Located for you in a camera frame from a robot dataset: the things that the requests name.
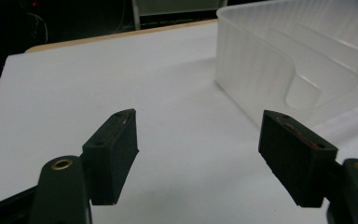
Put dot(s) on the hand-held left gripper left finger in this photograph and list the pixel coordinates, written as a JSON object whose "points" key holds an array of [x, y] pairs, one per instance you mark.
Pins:
{"points": [[108, 161]]}

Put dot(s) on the translucent white plastic bin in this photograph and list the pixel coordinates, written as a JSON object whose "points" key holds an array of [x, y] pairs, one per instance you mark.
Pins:
{"points": [[261, 62]]}

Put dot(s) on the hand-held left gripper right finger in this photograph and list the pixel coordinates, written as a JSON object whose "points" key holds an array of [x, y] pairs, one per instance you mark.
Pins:
{"points": [[298, 161]]}

